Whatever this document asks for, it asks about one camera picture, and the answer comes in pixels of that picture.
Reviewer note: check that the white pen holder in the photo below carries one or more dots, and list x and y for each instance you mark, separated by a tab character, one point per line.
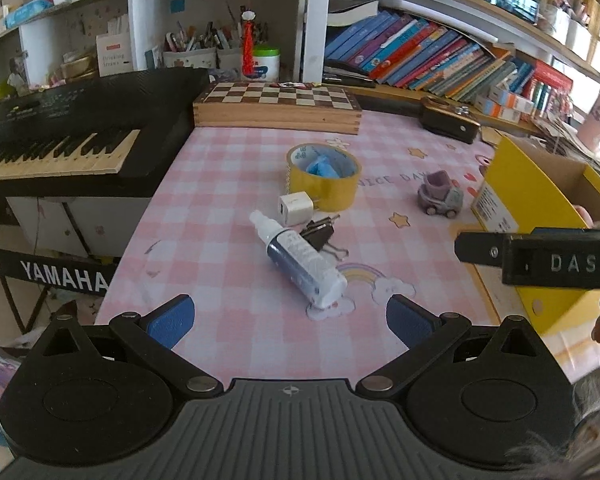
229	57
187	57

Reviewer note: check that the green lid wipes canister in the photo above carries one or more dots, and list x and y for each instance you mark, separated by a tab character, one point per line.
266	65

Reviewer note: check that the purple grey toy car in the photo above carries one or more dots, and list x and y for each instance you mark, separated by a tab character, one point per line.
442	200

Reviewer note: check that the thick black book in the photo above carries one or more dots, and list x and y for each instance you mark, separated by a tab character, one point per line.
352	12

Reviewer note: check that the pink checked desktop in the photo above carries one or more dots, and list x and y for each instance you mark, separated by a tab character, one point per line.
230	260

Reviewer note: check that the red tassel ornament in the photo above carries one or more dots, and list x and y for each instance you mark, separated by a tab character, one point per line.
248	45

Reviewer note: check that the white blue spray bottle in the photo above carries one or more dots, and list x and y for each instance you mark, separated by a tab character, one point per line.
300	262

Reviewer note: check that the yellow cardboard box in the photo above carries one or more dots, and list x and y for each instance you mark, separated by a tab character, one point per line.
522	195

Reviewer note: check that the red boxed book set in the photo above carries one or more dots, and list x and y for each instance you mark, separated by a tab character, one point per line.
550	85

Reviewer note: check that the phone with lit screen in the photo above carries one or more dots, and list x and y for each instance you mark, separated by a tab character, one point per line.
512	0

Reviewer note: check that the orange white small boxes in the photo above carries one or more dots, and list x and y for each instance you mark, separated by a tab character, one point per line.
505	102

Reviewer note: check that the white charger plug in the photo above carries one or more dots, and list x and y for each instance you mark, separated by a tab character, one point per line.
294	208

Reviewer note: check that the white shelf unit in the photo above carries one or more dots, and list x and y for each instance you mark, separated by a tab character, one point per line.
140	15

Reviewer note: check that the black brown leather case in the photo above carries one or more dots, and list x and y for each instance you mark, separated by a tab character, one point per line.
445	122

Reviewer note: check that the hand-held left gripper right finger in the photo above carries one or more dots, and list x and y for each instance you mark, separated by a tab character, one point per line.
405	319

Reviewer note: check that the black binder clip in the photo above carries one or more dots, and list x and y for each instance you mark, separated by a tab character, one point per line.
316	234

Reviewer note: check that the row of colourful books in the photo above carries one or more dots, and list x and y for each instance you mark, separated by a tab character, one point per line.
420	55

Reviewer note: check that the black keyboard stand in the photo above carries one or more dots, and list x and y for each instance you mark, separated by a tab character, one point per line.
60	275

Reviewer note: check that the blue crumpled wrapper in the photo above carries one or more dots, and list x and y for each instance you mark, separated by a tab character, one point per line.
324	167

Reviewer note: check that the blue tissue pack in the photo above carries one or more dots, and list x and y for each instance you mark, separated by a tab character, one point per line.
27	14

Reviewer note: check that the wooden chessboard box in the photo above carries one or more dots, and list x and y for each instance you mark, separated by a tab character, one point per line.
275	105

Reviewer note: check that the gold bowl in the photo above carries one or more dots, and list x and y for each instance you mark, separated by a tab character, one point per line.
77	67

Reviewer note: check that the pink toy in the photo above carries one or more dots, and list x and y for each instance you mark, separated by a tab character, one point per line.
587	216

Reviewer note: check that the white box with red label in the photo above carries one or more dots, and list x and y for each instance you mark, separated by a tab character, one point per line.
114	57

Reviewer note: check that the pink card with dark circle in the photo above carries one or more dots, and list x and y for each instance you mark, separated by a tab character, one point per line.
595	120

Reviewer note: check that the white storage containers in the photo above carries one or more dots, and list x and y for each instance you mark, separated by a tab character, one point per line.
567	25

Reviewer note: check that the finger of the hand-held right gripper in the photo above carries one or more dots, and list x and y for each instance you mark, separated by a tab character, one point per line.
480	247

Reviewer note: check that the white drawer cabinet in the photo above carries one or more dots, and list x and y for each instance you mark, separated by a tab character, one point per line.
80	225

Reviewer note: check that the yellow tape roll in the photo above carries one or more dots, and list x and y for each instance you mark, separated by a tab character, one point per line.
330	196

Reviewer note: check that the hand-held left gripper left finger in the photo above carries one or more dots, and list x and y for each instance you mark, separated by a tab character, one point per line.
172	319

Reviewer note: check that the black electronic keyboard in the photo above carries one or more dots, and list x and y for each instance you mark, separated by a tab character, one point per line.
80	105

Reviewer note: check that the stack of newspapers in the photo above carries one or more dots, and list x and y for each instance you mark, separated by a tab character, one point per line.
570	142

